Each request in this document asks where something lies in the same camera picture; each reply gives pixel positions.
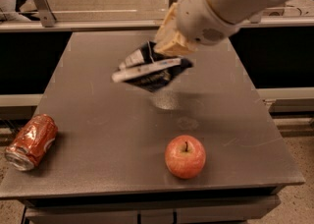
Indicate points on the red apple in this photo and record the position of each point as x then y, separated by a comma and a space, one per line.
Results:
185, 157

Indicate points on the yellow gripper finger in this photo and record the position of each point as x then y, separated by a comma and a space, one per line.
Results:
170, 42
170, 19

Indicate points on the blue chip bag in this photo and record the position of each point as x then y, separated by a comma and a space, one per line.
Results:
151, 71

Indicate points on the person in light clothes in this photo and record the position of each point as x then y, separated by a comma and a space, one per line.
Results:
8, 11

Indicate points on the crushed red soda can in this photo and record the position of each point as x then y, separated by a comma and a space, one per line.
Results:
31, 143

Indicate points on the grey metal rail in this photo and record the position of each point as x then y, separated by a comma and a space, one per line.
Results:
266, 22

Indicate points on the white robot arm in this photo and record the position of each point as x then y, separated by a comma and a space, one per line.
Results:
190, 23

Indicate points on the right metal bracket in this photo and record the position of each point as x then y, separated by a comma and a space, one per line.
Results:
256, 18

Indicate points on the white machine base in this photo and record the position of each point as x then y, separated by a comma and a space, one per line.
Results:
283, 11

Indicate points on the left metal bracket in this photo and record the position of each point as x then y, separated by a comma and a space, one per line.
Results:
45, 14

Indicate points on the grey table drawer front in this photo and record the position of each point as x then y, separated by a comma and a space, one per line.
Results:
233, 210

